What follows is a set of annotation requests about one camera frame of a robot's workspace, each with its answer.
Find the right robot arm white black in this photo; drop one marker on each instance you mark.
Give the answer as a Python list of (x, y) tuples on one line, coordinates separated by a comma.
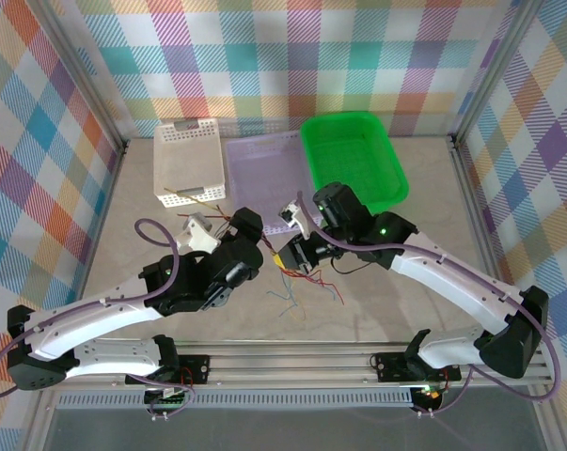
[(452, 277)]

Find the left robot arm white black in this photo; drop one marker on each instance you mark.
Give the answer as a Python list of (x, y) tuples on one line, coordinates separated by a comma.
[(99, 312)]

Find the purple perforated basket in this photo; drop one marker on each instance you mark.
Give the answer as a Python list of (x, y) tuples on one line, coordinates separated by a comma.
[(264, 178)]

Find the green perforated basket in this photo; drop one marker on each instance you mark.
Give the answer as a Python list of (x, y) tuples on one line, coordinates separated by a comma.
[(353, 150)]

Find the white perforated basket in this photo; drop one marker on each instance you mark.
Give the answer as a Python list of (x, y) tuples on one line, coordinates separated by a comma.
[(189, 160)]

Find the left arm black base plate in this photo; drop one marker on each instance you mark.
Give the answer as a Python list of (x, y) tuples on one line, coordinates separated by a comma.
[(198, 368)]

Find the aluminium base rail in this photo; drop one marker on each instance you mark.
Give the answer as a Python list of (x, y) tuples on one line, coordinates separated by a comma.
[(288, 362)]

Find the left aluminium side rail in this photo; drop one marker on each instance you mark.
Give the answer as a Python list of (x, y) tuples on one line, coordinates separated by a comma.
[(99, 235)]

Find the aluminium side rail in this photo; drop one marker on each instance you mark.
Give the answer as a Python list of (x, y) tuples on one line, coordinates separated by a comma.
[(99, 235), (475, 197)]

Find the right aluminium side rail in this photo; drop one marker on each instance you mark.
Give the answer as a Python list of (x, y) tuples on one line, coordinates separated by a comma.
[(475, 197)]

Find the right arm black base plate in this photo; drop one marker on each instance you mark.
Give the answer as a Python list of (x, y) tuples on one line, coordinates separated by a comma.
[(391, 366)]

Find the right aluminium frame post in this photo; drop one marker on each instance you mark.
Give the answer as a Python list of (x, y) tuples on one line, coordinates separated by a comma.
[(494, 70)]

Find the aluminium frame post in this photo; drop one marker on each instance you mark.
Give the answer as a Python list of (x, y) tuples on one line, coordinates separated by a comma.
[(494, 70), (88, 80)]

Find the left aluminium frame post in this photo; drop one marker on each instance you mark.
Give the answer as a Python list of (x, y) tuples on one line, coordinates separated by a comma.
[(88, 80)]

